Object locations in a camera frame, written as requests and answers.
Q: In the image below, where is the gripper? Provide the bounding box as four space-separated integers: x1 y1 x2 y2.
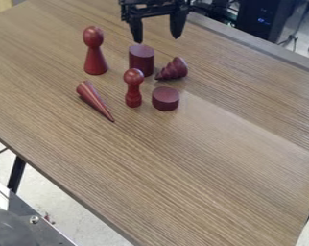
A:
117 0 192 44

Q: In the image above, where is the tall red cylinder block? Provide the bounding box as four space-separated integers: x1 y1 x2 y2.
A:
127 44 156 78

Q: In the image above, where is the ridged red cone block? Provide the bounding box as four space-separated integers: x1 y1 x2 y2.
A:
154 56 190 81

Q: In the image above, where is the short red cylinder block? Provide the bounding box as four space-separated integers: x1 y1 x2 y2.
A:
150 86 182 112

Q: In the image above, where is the smooth red cone block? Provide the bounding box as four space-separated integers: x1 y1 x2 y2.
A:
75 80 116 123

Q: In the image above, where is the small red pawn block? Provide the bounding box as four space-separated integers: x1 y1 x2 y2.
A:
122 67 146 109

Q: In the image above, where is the large red pawn block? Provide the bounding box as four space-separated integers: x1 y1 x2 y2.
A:
81 26 110 76

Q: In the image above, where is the black computer tower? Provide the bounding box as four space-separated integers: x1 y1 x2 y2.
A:
235 0 298 44

